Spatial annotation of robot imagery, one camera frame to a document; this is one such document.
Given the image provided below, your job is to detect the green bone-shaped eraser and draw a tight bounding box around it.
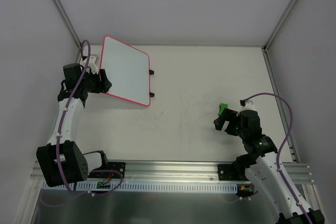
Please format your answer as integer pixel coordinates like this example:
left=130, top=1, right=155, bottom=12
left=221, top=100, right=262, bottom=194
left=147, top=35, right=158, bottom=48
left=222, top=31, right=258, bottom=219
left=218, top=103, right=228, bottom=116

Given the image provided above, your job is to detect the pink framed whiteboard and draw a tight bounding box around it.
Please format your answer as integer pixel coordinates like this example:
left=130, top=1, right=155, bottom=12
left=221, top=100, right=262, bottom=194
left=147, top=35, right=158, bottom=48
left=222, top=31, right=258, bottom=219
left=100, top=35, right=151, bottom=106

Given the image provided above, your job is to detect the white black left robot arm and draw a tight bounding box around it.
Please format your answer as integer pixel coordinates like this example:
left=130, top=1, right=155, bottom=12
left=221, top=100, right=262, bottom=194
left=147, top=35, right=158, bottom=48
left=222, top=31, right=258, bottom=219
left=36, top=62, right=112, bottom=187

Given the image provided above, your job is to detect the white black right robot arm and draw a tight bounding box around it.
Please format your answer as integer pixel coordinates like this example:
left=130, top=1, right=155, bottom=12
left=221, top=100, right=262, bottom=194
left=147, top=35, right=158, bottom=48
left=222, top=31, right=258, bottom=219
left=214, top=104, right=325, bottom=223

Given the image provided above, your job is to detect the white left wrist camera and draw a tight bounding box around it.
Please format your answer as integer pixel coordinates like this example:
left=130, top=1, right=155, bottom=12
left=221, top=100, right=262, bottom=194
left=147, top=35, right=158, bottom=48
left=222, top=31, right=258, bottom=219
left=79, top=55, right=100, bottom=74

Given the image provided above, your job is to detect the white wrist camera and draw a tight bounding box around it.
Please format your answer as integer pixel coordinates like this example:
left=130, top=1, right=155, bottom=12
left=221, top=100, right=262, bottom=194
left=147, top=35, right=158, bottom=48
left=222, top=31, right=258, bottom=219
left=79, top=55, right=100, bottom=74
left=237, top=100, right=256, bottom=115

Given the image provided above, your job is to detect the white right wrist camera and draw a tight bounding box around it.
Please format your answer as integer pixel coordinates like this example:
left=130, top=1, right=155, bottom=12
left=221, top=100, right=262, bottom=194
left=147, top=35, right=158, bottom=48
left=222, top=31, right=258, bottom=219
left=237, top=100, right=256, bottom=115

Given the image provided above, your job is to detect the black wire whiteboard stand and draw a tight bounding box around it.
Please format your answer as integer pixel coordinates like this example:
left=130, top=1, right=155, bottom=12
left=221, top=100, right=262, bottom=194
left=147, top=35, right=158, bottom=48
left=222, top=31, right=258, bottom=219
left=149, top=69, right=155, bottom=98

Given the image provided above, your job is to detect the aluminium right side rail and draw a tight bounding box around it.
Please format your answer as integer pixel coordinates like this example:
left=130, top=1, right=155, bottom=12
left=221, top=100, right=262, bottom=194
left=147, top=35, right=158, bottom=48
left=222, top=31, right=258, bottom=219
left=262, top=48, right=300, bottom=163

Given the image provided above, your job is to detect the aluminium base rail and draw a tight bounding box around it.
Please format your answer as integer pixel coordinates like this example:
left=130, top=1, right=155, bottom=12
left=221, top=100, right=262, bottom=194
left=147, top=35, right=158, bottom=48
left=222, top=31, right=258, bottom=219
left=30, top=160, right=315, bottom=185

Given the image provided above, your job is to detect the white slotted cable duct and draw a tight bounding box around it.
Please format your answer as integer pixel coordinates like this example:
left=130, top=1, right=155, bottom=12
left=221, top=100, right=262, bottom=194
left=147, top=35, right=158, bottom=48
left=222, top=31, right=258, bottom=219
left=41, top=181, right=238, bottom=194

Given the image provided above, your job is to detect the aluminium corner post left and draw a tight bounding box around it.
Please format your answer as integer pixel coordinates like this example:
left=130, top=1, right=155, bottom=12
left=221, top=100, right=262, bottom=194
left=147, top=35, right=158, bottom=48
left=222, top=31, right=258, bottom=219
left=51, top=0, right=81, bottom=49

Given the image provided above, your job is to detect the aluminium corner post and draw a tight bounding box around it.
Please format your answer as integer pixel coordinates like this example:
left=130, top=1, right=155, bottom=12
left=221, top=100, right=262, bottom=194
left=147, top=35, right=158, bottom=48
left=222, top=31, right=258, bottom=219
left=51, top=0, right=81, bottom=49
left=263, top=0, right=299, bottom=52

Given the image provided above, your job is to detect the aluminium corner post right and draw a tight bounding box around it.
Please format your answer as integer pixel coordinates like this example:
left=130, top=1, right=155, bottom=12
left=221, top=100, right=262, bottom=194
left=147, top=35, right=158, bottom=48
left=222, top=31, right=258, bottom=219
left=263, top=0, right=299, bottom=52

